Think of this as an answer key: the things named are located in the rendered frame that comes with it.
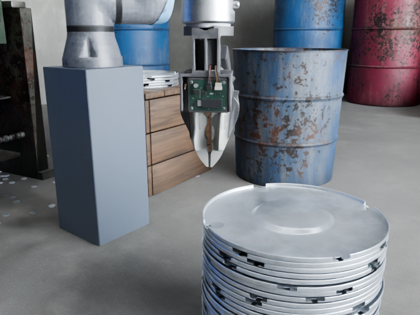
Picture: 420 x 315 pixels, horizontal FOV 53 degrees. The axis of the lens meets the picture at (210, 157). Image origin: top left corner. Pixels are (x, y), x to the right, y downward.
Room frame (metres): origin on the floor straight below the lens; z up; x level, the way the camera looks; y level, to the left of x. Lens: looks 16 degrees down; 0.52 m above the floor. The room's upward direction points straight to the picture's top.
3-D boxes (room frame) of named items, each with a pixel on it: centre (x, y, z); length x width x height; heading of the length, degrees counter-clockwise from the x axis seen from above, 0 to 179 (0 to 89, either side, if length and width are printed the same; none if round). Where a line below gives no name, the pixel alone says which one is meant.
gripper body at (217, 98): (0.62, 0.00, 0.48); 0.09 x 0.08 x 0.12; 175
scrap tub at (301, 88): (1.61, -0.29, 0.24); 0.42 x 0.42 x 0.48
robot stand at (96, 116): (1.12, 0.30, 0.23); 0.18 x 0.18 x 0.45; 52
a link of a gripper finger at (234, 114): (0.65, -0.02, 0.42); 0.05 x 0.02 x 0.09; 85
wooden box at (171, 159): (1.61, 0.26, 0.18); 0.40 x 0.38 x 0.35; 56
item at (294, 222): (0.63, -0.13, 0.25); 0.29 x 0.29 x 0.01
